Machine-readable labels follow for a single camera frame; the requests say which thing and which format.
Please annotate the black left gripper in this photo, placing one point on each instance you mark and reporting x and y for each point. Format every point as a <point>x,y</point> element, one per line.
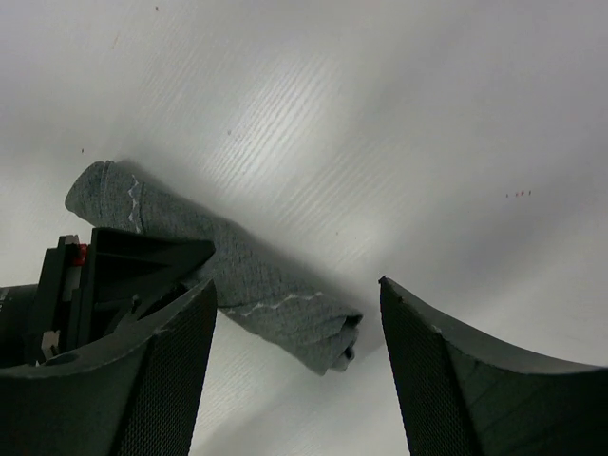
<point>86,292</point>

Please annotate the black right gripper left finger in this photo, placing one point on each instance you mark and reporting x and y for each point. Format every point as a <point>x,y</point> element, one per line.
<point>134,392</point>

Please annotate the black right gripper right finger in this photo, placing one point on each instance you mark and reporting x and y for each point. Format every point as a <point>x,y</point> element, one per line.
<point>462,391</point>

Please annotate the grey cloth napkin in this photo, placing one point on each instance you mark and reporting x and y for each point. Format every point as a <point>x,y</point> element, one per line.
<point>264,299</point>

